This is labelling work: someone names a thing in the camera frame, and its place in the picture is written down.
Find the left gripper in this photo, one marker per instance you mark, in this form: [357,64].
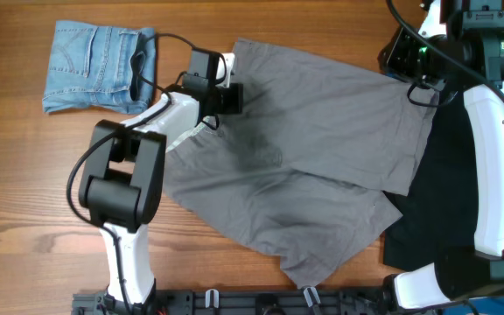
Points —
[234,102]

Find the grey shorts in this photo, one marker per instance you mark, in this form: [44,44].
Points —
[303,173]

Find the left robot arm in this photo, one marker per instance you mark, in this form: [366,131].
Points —
[121,181]

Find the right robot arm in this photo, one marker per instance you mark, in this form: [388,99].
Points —
[459,48]

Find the folded light blue jeans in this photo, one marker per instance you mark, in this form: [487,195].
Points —
[105,66]

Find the black garment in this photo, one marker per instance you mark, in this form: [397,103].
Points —
[440,211]

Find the blue shirt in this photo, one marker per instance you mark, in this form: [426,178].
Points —
[483,306]

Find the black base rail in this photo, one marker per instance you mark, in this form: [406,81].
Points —
[347,301]

